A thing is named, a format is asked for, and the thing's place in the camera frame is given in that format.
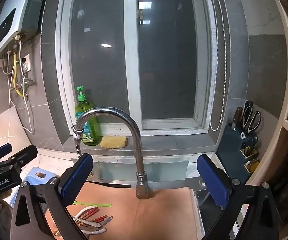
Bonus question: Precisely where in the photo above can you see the green dish soap bottle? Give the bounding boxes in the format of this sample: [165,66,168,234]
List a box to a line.
[74,86,102,146]

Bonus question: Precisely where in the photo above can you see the blue plastic basket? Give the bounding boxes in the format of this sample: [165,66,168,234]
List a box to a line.
[14,166,61,205]

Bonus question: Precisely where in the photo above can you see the white ceramic spoon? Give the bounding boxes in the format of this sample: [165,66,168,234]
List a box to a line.
[83,227,107,235]
[73,206,96,218]

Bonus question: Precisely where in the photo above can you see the steel sink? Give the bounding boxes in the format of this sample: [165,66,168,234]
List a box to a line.
[191,177,250,240]

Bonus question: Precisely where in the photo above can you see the flexible faucet hose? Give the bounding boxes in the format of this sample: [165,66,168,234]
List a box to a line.
[71,125,83,159]

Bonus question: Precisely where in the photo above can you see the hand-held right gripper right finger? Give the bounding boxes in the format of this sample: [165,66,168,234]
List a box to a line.
[196,154,283,240]

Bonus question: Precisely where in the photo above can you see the white power cable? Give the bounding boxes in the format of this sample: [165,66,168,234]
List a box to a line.
[7,62,34,134]

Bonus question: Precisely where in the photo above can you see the yellow gas pipe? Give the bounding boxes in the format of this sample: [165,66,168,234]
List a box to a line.
[13,52,25,98]

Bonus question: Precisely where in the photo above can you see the beige shelf unit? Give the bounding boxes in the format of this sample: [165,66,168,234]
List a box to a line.
[244,0,288,240]

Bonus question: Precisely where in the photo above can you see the brown handled knife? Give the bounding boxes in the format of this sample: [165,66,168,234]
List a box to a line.
[233,107,243,132]

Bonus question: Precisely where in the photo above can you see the white wall water heater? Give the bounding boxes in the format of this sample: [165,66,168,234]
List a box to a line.
[0,0,52,61]

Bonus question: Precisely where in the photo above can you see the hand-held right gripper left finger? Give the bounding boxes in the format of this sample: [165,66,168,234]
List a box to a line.
[10,153,94,240]

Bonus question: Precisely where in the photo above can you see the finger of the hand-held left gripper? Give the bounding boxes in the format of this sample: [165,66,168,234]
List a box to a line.
[0,143,12,157]
[8,144,38,173]

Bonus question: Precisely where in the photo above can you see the dark blue knife block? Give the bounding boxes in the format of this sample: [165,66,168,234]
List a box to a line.
[216,122,261,181]

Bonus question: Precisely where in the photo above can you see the white wall socket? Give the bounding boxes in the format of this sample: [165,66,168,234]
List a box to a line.
[21,54,32,72]

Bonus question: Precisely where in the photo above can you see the translucent splash guard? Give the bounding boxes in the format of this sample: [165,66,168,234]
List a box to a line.
[91,160,189,181]

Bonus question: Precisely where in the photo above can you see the steel spoon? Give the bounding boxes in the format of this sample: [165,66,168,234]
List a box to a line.
[74,219,102,228]

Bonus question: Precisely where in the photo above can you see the braided metal water hose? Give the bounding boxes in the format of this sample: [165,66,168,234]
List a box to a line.
[2,52,15,75]
[18,42,34,83]

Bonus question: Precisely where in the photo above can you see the chrome kitchen faucet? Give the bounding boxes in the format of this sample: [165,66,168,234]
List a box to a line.
[71,107,156,200]

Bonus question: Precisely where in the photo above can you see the black kitchen scissors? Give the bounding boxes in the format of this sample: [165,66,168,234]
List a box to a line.
[241,101,262,133]

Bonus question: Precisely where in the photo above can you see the green plastic spoon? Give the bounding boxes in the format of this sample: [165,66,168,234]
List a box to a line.
[73,201,112,208]

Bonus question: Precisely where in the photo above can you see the tan mat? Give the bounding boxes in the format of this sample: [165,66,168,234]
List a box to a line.
[44,181,205,240]

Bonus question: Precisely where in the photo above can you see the yellow sponge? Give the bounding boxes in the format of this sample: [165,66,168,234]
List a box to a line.
[99,135,128,149]

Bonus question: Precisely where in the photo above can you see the red wooden chopstick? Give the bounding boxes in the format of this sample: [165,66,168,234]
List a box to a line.
[80,206,98,219]
[77,215,107,225]
[82,208,100,220]

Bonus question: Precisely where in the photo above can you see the white framed window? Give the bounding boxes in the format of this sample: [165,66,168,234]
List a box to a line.
[55,0,218,136]

